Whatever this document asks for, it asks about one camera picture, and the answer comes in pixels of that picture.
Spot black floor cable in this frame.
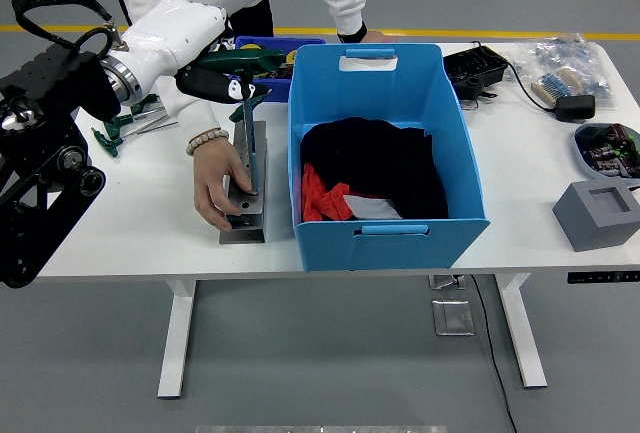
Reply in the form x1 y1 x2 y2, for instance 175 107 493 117
469 275 519 433

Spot black cloth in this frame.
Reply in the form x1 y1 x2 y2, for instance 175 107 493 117
299 116 450 224

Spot small metal floor plate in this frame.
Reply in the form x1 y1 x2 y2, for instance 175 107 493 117
428 275 467 290

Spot large light blue box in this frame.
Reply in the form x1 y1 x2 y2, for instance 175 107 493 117
287 42 491 274

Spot light blue plate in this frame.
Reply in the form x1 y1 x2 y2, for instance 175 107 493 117
572 122 640 182

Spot grey block with square recess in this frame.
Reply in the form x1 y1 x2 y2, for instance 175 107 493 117
551 180 640 253

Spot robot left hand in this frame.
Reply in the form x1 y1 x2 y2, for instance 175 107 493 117
119 0 257 105

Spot person's left hand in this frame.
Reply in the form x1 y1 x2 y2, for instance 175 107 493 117
360 30 399 45

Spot medium green T-handle hex wrench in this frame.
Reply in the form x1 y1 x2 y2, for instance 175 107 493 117
228 91 270 127

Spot large green T-handle hex wrench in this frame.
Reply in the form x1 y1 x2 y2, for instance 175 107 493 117
197 47 287 198

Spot large metal floor plate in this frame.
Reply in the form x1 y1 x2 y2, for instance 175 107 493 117
431 299 475 337

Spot small dark blue bin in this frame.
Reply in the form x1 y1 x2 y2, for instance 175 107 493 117
234 35 327 104

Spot grey metal wrench rack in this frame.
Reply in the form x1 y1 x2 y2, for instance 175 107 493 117
218 120 269 245

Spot black power adapter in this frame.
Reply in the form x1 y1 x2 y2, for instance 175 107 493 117
554 95 597 123

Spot person's right hand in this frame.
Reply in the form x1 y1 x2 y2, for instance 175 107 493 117
192 137 256 233

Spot pile of electronic parts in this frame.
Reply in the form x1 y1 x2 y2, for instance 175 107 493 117
575 123 640 178

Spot red cloth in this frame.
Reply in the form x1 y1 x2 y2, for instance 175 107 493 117
301 162 354 224

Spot small green T-handle hex wrench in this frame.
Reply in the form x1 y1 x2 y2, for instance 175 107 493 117
91 121 180 158

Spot beige bead bracelet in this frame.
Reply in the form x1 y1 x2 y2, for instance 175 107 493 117
185 127 230 157

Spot black plastic tray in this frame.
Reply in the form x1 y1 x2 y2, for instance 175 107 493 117
442 45 510 102

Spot clear plastic component bags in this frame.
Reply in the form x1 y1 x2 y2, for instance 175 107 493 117
507 32 616 112

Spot black adapter cord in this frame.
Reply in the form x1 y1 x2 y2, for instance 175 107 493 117
469 40 559 114

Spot white table leg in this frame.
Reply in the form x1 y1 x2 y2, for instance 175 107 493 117
157 280 197 400
494 273 549 389

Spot beige resistor strip bundle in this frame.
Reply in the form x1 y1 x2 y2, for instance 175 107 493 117
530 66 585 108

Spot black wrist watch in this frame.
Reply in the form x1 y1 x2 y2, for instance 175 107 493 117
337 21 369 44

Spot black table control panel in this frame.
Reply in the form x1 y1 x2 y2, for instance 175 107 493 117
567 270 640 285

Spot white grey cloth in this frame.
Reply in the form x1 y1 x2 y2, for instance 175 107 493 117
342 194 405 222

